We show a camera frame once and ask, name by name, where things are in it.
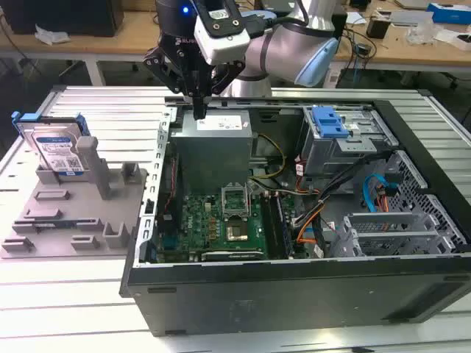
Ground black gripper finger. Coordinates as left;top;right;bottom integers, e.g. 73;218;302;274
199;60;246;121
143;46;201;121

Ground hard disk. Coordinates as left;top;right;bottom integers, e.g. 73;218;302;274
10;111;89;177

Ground blue SATA wire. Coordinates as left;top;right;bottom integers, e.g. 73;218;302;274
362;172;389;214

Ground orange red yellow power wire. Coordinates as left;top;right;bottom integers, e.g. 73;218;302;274
294;183;391;246

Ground silver metal disk bay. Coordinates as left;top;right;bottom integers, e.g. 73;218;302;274
330;211;463;258

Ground grey power supply unit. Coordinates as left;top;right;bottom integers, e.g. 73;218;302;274
169;110;258;196

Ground blue plastic drive latch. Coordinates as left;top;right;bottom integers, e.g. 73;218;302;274
311;105;349;140

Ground crumpled clear plastic bag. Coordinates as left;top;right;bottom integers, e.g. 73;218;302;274
35;24;71;47

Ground large black box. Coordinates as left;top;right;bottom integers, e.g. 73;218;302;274
0;0;125;38

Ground grey metal drive cage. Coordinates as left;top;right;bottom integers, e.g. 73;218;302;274
297;104;400;177

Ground green motherboard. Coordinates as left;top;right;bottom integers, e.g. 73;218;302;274
156;190;308;263

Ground black RAM slot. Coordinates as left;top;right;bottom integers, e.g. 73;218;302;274
265;193;283;259
271;193;290;258
275;193;297;257
260;193;277;259

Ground small black box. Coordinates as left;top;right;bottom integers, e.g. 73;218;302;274
366;16;387;40

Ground CPU socket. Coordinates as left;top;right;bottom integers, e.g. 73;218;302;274
223;217;253;244

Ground grey plastic parts rack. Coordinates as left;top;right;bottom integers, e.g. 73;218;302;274
0;135;150;260

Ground black expansion slot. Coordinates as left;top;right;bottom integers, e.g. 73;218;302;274
200;249;264;262

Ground grey flat box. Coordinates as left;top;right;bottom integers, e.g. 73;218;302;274
389;10;433;26

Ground RAM stick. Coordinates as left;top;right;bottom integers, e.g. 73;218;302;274
32;219;80;229

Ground clear plastic packaging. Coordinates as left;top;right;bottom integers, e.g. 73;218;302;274
406;20;435;45

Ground black PC case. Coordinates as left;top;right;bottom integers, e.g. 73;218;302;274
119;96;471;338

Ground white open box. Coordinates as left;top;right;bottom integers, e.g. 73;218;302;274
433;27;471;51

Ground blue cardboard box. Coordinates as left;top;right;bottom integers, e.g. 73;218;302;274
426;2;471;25

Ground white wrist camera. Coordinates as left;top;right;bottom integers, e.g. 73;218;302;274
194;7;252;65

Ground wooden desk white frame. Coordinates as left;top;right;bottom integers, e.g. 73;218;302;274
0;0;471;88

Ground black camera cable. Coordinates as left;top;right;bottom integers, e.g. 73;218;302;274
241;10;306;38

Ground yellow black supply wires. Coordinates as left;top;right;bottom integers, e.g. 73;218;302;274
253;132;288;182

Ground metal socket cover frame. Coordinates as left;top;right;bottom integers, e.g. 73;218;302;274
219;182;254;218

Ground thin wire locking lever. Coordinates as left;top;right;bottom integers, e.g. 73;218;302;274
249;178;258;221

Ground black sleeved cable bundle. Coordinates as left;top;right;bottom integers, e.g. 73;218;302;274
290;152;391;229

